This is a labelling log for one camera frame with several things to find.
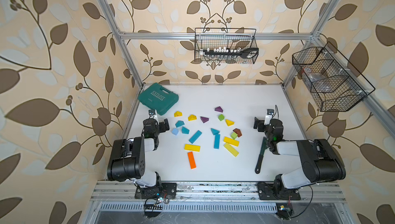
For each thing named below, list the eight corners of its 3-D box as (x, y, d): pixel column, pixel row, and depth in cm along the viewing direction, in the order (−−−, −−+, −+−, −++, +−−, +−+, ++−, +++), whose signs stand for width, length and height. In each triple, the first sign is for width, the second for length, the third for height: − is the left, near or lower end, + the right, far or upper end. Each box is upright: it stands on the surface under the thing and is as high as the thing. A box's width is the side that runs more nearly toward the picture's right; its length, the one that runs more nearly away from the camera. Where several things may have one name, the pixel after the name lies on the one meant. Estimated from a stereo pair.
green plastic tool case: (137, 99, 112) (135, 96, 109) (155, 84, 122) (154, 81, 119) (163, 115, 103) (162, 112, 100) (180, 98, 113) (180, 94, 110)
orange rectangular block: (191, 169, 84) (190, 168, 82) (187, 154, 89) (187, 152, 87) (197, 167, 84) (196, 166, 83) (193, 152, 90) (192, 151, 88)
